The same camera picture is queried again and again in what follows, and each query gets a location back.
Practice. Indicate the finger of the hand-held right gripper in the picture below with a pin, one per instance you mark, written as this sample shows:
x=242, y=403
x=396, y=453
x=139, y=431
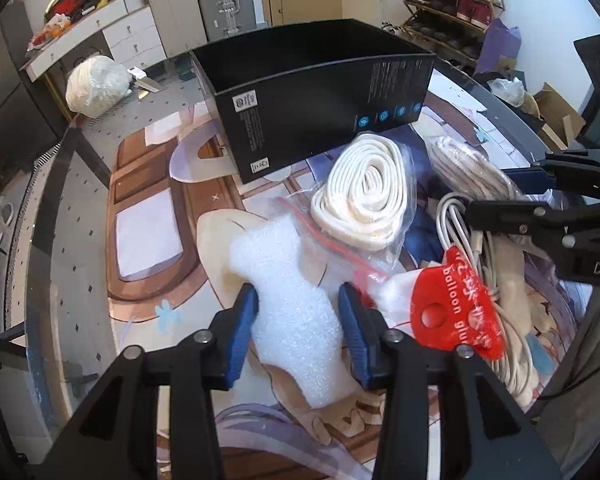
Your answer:
x=510, y=215
x=525, y=180

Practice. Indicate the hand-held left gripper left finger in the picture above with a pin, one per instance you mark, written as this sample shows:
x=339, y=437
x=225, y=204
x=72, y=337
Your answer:
x=240, y=330

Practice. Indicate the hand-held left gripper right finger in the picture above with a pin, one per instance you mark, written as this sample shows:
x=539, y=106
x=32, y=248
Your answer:
x=355, y=335

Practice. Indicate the white foam piece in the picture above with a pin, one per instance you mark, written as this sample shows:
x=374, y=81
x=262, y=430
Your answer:
x=290, y=305

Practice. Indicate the red label plastic packet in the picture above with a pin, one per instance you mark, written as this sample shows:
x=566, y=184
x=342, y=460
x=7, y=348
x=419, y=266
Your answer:
x=450, y=305

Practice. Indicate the black cardboard box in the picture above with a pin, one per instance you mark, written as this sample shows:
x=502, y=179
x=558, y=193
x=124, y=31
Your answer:
x=320, y=105

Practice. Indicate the brown cardboard carton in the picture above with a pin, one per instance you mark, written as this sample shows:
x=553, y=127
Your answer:
x=555, y=110

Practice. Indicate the white plastic bag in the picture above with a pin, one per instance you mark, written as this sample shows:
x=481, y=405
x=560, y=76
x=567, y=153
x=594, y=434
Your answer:
x=505, y=91

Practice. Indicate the printed table mat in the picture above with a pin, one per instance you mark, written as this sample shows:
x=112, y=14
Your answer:
x=145, y=280

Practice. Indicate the black panel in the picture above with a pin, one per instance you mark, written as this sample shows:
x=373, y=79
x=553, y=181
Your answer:
x=597, y=70

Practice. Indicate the purple bag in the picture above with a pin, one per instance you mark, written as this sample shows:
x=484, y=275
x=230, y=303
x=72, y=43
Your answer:
x=500, y=42

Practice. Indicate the rows of assorted shoes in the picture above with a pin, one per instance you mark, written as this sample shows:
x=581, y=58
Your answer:
x=467, y=7

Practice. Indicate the wooden shoe rack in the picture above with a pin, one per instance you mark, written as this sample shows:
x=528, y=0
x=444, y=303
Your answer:
x=432, y=7

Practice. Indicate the small white device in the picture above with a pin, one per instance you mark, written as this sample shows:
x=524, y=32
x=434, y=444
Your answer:
x=139, y=74

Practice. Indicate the bagged white stuffing bundle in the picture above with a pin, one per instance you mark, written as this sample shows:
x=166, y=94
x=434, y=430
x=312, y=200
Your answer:
x=97, y=85

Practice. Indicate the white dresser with drawers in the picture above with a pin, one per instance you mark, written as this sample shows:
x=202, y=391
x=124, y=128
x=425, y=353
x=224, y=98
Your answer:
x=130, y=35

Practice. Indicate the grey refrigerator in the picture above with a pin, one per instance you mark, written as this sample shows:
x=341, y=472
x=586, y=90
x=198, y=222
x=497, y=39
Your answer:
x=5, y=110

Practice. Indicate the silver suitcase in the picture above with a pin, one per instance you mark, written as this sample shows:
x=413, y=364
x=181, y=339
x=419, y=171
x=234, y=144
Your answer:
x=225, y=0

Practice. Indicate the bag of oranges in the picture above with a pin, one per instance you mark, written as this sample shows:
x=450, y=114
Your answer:
x=47, y=31

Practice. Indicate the red shoebox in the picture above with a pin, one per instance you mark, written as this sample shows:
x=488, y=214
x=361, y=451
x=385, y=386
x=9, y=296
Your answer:
x=67, y=5

